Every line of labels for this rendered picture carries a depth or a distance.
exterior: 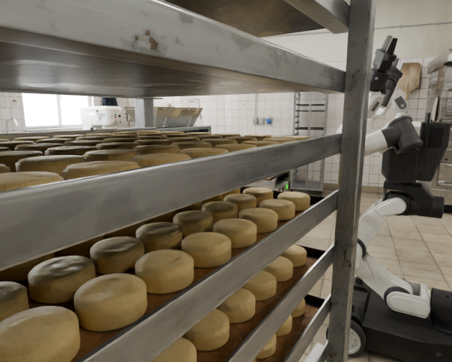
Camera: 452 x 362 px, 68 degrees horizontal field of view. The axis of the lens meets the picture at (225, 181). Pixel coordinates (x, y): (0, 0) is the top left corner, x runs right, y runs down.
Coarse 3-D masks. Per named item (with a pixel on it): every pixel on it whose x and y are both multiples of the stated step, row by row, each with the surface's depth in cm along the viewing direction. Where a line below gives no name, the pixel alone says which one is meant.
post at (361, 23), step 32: (352, 0) 47; (352, 32) 48; (352, 64) 49; (352, 96) 49; (352, 128) 50; (352, 160) 51; (352, 192) 52; (352, 224) 52; (352, 256) 54; (352, 288) 56
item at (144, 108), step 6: (138, 102) 74; (144, 102) 73; (150, 102) 75; (138, 108) 74; (144, 108) 73; (150, 108) 75; (138, 114) 74; (144, 114) 74; (150, 114) 75; (138, 120) 75; (144, 120) 74; (150, 120) 75; (138, 126) 75; (144, 126) 74; (150, 126) 75
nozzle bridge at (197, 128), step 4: (124, 128) 227; (164, 128) 227; (168, 128) 227; (172, 128) 227; (176, 128) 228; (180, 128) 232; (184, 128) 236; (188, 128) 241; (192, 128) 245; (196, 128) 250; (200, 128) 255; (204, 128) 260; (208, 128) 266; (184, 132) 251; (188, 132) 257; (208, 132) 266
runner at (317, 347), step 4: (316, 344) 62; (320, 344) 62; (316, 348) 61; (320, 348) 61; (324, 348) 57; (312, 352) 60; (316, 352) 60; (320, 352) 56; (324, 352) 57; (308, 356) 59; (312, 356) 59; (316, 356) 59; (320, 356) 56; (324, 356) 58; (308, 360) 58; (312, 360) 58; (316, 360) 54; (320, 360) 56; (324, 360) 58
